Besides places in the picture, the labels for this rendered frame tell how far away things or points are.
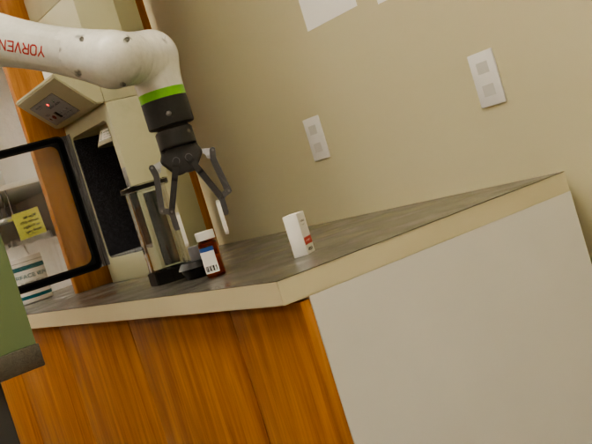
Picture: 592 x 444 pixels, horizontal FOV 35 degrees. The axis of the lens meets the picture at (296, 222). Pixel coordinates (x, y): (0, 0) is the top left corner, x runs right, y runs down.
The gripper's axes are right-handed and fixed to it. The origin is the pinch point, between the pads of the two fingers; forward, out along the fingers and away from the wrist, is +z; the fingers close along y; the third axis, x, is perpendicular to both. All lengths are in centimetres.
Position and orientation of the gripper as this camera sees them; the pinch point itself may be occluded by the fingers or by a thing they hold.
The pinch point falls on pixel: (203, 226)
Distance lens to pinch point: 185.7
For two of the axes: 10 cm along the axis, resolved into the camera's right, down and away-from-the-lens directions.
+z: 2.9, 9.5, 0.6
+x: 1.4, 0.2, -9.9
